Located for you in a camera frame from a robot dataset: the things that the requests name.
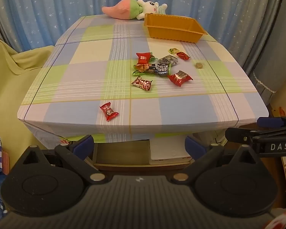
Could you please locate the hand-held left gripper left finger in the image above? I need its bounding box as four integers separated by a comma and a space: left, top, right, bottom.
23, 135, 108, 185

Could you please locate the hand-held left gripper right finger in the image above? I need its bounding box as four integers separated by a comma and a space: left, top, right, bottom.
173, 135, 257, 185

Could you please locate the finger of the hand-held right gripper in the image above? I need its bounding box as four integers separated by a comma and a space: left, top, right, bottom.
257, 116, 286, 128
225, 127, 286, 146

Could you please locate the small red candy packet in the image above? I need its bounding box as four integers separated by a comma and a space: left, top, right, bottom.
100, 102, 119, 122

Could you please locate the red packet with white label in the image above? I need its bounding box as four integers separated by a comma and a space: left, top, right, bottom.
167, 70, 193, 86

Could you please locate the dark red snack packet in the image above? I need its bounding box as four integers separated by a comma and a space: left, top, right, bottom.
131, 76, 153, 91

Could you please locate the long green black snack packet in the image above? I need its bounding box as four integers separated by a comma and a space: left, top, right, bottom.
133, 63, 170, 77

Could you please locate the silver grey snack packet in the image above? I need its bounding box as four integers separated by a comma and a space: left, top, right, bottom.
158, 55, 181, 66

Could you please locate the small red twisted candy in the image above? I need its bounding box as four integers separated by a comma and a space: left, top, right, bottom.
176, 52, 191, 61

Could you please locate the red square candy packet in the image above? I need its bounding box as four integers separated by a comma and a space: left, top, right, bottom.
136, 52, 153, 65

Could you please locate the orange plastic tray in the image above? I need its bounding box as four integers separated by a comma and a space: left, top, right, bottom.
144, 13, 208, 43

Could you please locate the white box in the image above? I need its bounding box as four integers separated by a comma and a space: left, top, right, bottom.
149, 137, 191, 165

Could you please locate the grey curtain with lace trim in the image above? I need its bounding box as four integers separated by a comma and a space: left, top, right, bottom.
251, 0, 286, 101

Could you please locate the red white patterned cloth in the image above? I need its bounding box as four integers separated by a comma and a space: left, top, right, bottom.
264, 212, 286, 229

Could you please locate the yellow green cloth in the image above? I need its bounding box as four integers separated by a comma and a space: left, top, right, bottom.
0, 38, 56, 163

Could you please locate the white rabbit carrot plush toy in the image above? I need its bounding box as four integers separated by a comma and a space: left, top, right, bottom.
101, 0, 168, 20

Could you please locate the blue star curtain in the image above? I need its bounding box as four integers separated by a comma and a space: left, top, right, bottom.
0, 0, 286, 81

